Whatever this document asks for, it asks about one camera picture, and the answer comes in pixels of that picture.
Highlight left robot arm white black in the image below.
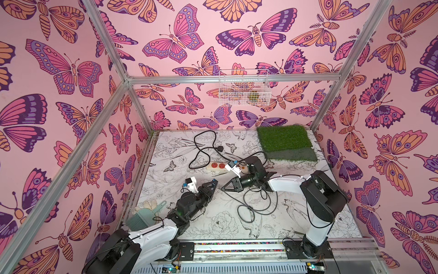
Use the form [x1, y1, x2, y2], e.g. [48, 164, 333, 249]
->
[82, 179, 218, 274]

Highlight white vented cable duct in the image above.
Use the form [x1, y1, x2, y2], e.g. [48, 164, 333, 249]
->
[132, 262, 308, 274]

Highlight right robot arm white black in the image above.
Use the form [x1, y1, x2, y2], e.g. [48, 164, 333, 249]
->
[219, 156, 348, 258]

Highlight beige power strip red sockets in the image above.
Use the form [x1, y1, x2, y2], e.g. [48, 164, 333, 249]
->
[206, 162, 248, 173]

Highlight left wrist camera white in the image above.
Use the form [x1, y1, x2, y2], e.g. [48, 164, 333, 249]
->
[181, 177, 198, 194]

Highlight aluminium rail front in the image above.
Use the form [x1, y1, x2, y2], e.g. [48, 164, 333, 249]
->
[170, 237, 382, 263]

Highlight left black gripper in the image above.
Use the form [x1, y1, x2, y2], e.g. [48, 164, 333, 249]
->
[185, 180, 216, 222]

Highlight green object in basket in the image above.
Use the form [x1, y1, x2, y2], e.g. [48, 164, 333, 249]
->
[247, 91, 263, 106]

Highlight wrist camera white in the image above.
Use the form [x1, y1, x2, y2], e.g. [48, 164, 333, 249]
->
[225, 161, 241, 178]
[181, 177, 198, 194]

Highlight white wire basket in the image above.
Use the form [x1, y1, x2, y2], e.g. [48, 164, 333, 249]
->
[217, 74, 271, 107]

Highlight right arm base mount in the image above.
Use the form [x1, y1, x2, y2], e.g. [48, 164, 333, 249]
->
[282, 238, 334, 260]

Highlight green artificial grass mat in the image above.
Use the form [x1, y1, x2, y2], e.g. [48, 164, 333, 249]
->
[257, 125, 318, 162]

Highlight black power strip cord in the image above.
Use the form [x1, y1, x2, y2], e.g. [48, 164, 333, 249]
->
[188, 129, 268, 171]

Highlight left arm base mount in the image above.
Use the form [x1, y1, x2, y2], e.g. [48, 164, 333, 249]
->
[164, 239, 195, 261]

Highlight black usb cable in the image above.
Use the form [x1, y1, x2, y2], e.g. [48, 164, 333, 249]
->
[220, 184, 279, 224]

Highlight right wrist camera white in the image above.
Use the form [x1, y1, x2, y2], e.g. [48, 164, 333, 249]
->
[225, 161, 241, 178]

